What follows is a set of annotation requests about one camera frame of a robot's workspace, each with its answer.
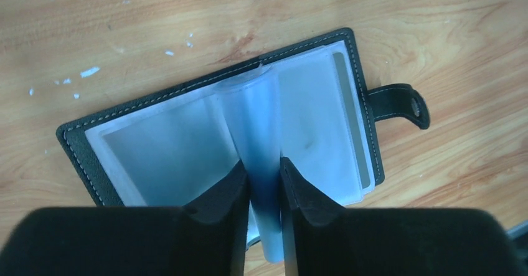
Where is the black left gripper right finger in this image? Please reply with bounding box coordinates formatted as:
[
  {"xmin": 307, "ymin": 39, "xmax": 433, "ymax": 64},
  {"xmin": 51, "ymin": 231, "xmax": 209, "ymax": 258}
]
[{"xmin": 280, "ymin": 158, "xmax": 520, "ymax": 275}]

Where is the black leather card holder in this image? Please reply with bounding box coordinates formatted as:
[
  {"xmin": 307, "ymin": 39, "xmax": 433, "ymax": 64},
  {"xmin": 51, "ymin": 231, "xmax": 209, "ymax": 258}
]
[{"xmin": 56, "ymin": 28, "xmax": 431, "ymax": 262}]

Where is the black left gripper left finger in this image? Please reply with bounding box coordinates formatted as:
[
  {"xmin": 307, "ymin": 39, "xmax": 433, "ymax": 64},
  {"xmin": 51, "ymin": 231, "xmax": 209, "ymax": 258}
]
[{"xmin": 1, "ymin": 163, "xmax": 249, "ymax": 275}]

